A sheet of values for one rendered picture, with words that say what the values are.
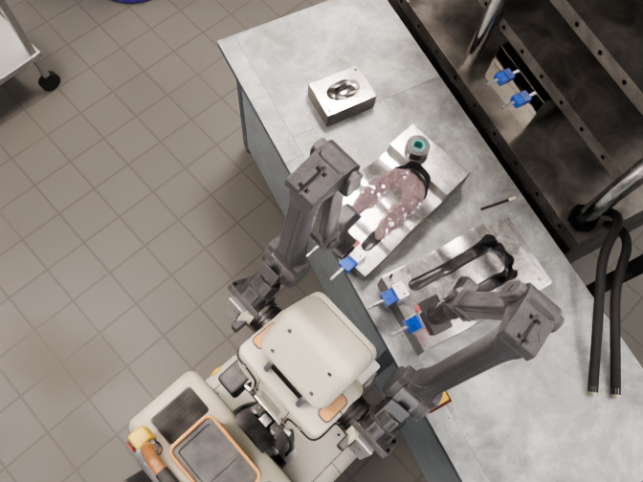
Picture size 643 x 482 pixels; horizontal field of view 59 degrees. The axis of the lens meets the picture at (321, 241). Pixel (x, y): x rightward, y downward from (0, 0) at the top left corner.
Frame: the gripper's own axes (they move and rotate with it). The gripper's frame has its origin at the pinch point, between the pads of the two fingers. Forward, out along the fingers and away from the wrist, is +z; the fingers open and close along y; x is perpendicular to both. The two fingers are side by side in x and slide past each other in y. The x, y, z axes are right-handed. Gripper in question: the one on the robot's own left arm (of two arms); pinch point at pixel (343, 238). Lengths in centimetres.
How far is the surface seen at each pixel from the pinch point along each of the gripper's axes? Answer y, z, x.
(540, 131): -16, 60, -73
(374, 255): -8.3, 16.2, -1.0
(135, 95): 152, 95, 34
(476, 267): -33.6, 18.9, -20.3
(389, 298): -21.8, 8.1, 4.3
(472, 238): -26.5, 20.1, -26.0
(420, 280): -24.3, 15.5, -5.5
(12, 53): 189, 54, 53
